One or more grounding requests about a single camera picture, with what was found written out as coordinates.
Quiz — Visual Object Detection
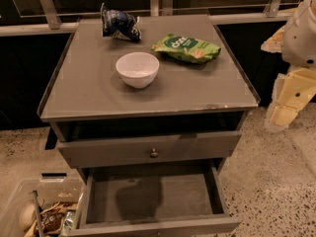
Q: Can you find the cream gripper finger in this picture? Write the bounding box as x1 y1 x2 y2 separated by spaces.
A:
265 81 312 131
261 27 284 53

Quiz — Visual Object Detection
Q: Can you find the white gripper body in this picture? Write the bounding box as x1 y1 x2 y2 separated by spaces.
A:
276 67 316 98

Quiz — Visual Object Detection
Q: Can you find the green rice chip bag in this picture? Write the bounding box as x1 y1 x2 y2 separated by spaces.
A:
151 34 221 64

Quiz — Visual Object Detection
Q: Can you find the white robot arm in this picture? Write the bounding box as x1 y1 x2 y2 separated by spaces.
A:
261 0 316 132

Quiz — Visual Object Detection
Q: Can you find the grey drawer cabinet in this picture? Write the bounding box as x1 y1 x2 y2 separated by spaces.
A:
37 14 262 237

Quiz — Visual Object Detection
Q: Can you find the grey open middle drawer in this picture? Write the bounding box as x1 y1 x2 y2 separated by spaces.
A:
69 162 240 237

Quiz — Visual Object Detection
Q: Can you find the brass drawer knob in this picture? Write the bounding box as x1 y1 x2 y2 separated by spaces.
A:
150 148 159 158

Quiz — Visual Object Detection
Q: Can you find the blue crumpled snack bag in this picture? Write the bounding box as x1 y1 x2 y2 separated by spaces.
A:
101 4 141 42

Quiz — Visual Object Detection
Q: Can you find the grey top drawer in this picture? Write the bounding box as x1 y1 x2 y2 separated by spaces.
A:
57 131 241 169

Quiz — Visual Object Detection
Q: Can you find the white ceramic bowl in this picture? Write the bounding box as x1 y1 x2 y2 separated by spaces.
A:
116 52 160 89

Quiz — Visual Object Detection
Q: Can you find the silver green snack packet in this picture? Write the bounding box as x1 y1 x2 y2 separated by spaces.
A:
59 210 76 237

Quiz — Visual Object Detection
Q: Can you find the metal railing with glass panel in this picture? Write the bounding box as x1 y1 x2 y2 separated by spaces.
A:
0 0 302 37

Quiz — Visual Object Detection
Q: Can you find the brown snack packet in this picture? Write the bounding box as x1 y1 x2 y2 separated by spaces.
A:
24 201 78 237

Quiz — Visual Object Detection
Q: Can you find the clear plastic storage bin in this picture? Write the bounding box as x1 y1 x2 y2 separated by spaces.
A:
0 178 84 237

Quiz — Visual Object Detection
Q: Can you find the white round object in bin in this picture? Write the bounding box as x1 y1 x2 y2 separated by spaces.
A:
19 200 36 232

